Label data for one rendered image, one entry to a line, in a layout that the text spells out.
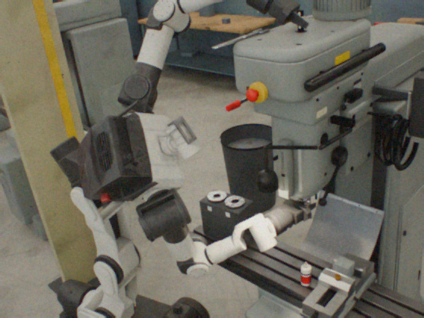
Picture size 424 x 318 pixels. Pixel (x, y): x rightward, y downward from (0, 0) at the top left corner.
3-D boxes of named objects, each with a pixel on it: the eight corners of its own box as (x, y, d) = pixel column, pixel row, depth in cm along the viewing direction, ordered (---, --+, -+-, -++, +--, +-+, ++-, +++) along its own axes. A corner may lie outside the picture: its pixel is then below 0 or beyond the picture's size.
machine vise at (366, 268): (334, 332, 165) (335, 310, 160) (298, 314, 174) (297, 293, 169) (376, 276, 187) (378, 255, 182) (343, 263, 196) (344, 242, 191)
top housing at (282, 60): (297, 108, 134) (295, 53, 126) (228, 93, 150) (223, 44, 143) (374, 64, 162) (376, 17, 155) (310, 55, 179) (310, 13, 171)
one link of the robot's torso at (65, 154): (42, 156, 177) (64, 138, 166) (66, 141, 187) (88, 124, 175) (85, 216, 181) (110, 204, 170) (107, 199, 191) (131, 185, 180)
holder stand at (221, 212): (241, 248, 213) (238, 211, 203) (203, 234, 225) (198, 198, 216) (256, 234, 221) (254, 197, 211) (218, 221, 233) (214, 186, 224)
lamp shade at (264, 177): (254, 192, 153) (254, 176, 150) (258, 181, 159) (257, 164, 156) (277, 193, 151) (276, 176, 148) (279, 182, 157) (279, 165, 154)
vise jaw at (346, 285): (347, 296, 170) (348, 288, 168) (318, 283, 178) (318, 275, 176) (355, 287, 174) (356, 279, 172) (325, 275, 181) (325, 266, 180)
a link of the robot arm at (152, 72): (132, 57, 155) (120, 97, 155) (159, 65, 154) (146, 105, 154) (139, 65, 166) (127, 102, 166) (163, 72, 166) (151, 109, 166)
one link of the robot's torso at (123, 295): (88, 327, 215) (88, 257, 187) (115, 299, 230) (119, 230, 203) (115, 344, 211) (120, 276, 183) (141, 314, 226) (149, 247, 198)
